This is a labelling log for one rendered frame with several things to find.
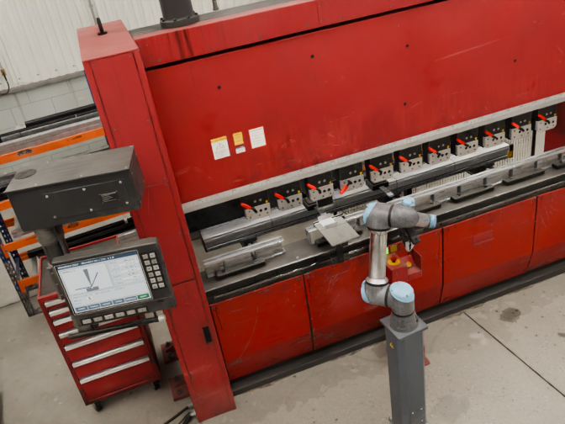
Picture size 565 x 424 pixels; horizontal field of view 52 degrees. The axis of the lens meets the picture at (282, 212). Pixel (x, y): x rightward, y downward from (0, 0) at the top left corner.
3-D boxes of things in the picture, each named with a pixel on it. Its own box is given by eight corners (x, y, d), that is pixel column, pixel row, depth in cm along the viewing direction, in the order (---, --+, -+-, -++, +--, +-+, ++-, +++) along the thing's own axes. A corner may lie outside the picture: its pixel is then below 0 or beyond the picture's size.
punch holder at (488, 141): (484, 149, 367) (485, 124, 359) (476, 145, 374) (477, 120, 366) (504, 143, 370) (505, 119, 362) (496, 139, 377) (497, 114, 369)
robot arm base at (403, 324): (425, 325, 295) (424, 310, 290) (399, 336, 290) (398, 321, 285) (407, 309, 307) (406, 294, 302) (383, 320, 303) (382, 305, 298)
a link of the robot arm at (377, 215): (386, 311, 290) (390, 207, 275) (358, 305, 297) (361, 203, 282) (393, 302, 300) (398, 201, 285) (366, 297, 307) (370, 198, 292)
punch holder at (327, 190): (311, 202, 341) (308, 177, 333) (306, 196, 348) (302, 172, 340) (334, 195, 344) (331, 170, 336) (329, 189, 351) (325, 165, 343)
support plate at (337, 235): (331, 246, 330) (331, 245, 330) (314, 225, 352) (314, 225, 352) (360, 237, 334) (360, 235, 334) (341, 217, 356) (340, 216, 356)
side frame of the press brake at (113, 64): (198, 423, 360) (81, 60, 246) (175, 339, 431) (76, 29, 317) (236, 409, 365) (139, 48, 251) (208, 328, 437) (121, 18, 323)
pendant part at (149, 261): (78, 328, 259) (50, 263, 241) (82, 311, 270) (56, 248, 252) (176, 308, 261) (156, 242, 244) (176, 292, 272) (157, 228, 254)
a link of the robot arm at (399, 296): (410, 318, 286) (409, 296, 280) (385, 312, 293) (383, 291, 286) (418, 303, 295) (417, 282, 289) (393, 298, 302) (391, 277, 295)
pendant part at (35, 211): (71, 351, 268) (1, 192, 226) (80, 317, 289) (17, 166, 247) (179, 329, 270) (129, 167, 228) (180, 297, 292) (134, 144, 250)
